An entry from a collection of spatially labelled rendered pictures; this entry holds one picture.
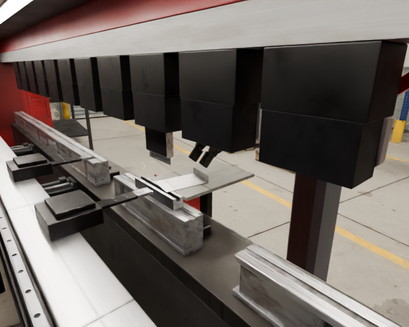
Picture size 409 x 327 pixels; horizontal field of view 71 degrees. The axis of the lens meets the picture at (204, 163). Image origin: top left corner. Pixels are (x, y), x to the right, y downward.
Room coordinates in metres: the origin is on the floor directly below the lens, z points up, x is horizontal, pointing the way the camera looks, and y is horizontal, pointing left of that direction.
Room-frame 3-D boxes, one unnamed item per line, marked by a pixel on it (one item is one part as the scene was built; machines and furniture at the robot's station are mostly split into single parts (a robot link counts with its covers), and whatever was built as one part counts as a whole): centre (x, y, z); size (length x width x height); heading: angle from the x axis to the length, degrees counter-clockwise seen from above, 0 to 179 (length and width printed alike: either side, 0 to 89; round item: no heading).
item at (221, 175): (0.82, 0.00, 1.00); 0.26 x 0.18 x 0.01; 131
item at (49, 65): (1.31, 0.62, 1.26); 0.15 x 0.09 x 0.17; 41
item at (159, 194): (0.74, 0.13, 0.99); 0.20 x 0.03 x 0.03; 41
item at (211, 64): (0.55, -0.03, 1.26); 0.15 x 0.09 x 0.17; 41
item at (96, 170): (1.68, 0.94, 0.92); 1.67 x 0.06 x 0.10; 41
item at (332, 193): (1.17, -0.49, 0.50); 0.18 x 0.18 x 1.00; 31
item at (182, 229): (0.76, 0.15, 0.92); 0.39 x 0.06 x 0.10; 41
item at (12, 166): (0.93, 0.51, 1.01); 0.26 x 0.12 x 0.05; 131
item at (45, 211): (0.62, 0.24, 1.01); 0.26 x 0.12 x 0.05; 131
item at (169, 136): (0.72, 0.12, 1.13); 0.10 x 0.02 x 0.10; 41
